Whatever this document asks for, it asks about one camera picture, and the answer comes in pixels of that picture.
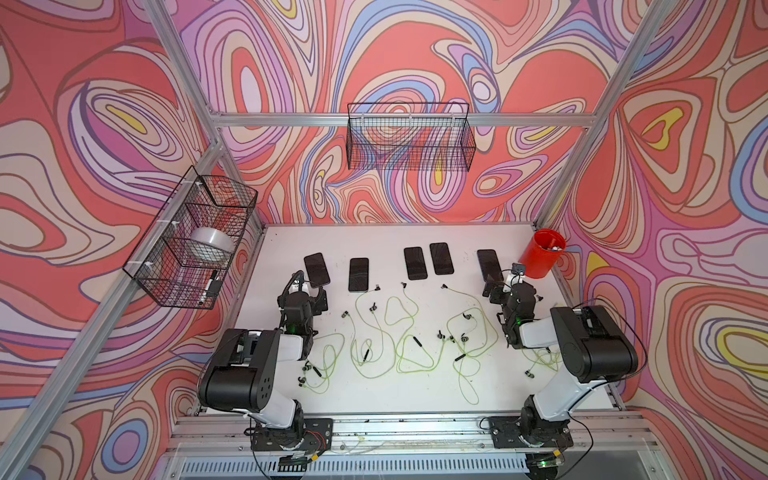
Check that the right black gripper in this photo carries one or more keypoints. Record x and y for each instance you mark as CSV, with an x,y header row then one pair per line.
x,y
497,288

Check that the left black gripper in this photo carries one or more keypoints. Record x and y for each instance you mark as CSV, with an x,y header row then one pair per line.
x,y
313,303

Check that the green earphones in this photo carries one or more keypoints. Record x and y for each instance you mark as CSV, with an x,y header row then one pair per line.
x,y
397,326
372,347
545,357
321,365
472,333

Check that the black smartphone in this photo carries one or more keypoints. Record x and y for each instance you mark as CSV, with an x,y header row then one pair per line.
x,y
316,270
358,280
491,271
415,263
441,258

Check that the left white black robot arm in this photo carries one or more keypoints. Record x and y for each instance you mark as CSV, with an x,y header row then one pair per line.
x,y
241,375

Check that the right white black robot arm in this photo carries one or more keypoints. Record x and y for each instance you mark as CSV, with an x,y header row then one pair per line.
x,y
594,351

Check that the red plastic cup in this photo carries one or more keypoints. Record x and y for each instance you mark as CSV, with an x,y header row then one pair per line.
x,y
542,252

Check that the white tape roll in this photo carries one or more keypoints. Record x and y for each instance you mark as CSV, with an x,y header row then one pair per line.
x,y
210,245

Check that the black wire basket left wall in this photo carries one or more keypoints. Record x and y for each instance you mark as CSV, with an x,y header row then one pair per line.
x,y
183,261

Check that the black wire basket wall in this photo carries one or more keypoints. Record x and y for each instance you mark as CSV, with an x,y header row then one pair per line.
x,y
183,261
409,136

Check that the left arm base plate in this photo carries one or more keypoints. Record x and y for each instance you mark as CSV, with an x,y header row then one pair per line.
x,y
311,436

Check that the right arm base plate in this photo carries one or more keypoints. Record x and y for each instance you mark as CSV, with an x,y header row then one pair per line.
x,y
519,432

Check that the black wire basket back wall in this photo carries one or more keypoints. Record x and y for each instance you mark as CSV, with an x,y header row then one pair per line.
x,y
409,136

